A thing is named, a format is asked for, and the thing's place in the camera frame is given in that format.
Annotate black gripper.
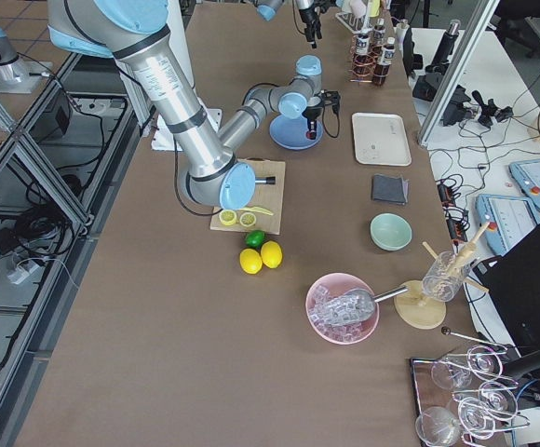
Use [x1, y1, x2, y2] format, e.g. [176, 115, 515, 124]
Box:
[295, 0, 335, 48]
[303, 90, 341, 131]

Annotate blue plate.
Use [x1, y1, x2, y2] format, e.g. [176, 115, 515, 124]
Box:
[269, 115, 323, 151]

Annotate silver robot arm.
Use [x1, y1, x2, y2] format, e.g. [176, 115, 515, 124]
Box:
[47, 1, 322, 210]
[252, 0, 343, 48]

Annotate tea bottle lower right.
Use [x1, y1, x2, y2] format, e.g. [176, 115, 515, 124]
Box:
[372, 18, 385, 52]

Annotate wooden cutting board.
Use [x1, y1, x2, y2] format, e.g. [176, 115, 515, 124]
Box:
[209, 159, 286, 235]

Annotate cream rabbit tray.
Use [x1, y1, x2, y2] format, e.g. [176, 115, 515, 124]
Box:
[352, 112, 412, 167]

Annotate steel muddler black tip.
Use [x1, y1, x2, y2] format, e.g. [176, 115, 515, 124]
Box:
[255, 176, 277, 185]

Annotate tea bottle lower left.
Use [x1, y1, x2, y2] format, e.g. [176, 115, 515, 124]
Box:
[371, 37, 396, 86]

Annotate grey folded cloth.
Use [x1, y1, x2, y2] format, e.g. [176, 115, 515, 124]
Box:
[371, 174, 409, 205]

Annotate yellow plastic knife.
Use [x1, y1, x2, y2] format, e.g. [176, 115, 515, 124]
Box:
[243, 206, 274, 216]

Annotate lemon slice flat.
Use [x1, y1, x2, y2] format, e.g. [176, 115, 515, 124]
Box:
[238, 211, 257, 228]

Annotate lemon half thick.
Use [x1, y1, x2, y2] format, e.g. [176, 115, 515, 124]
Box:
[218, 210, 237, 226]

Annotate green lime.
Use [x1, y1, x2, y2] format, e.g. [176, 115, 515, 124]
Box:
[245, 230, 265, 249]

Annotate mint green bowl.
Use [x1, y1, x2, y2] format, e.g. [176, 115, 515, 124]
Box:
[370, 213, 412, 251]

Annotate yellow lemon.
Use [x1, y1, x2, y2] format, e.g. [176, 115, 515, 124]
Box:
[260, 241, 283, 269]
[239, 248, 263, 275]

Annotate pink bowl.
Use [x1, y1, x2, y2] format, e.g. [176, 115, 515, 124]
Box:
[305, 273, 380, 345]

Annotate steel ice scoop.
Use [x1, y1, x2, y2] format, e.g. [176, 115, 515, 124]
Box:
[341, 286, 408, 324]

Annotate clear plastic ice cubes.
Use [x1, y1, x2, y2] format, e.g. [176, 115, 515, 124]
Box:
[306, 285, 379, 345]

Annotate clear glass on tree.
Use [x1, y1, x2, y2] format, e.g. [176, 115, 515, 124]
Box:
[422, 251, 470, 303]

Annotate round wooden stand base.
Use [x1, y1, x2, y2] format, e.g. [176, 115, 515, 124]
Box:
[394, 280, 446, 330]

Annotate wooden glass drying tree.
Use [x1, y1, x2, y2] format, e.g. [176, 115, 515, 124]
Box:
[394, 221, 491, 331]

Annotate black laptop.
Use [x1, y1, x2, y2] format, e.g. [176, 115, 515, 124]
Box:
[474, 223, 540, 349]

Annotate black framed tray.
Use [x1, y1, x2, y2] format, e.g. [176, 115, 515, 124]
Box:
[410, 359, 531, 446]

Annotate wine glasses on tray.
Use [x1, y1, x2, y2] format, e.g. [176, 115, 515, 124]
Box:
[415, 345, 518, 446]

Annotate copper wire bottle rack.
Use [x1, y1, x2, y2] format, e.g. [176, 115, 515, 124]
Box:
[350, 24, 386, 83]

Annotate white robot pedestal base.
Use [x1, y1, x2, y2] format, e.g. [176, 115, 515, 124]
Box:
[150, 0, 223, 154]

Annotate aluminium frame post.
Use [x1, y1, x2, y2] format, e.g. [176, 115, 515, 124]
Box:
[417, 0, 499, 147]

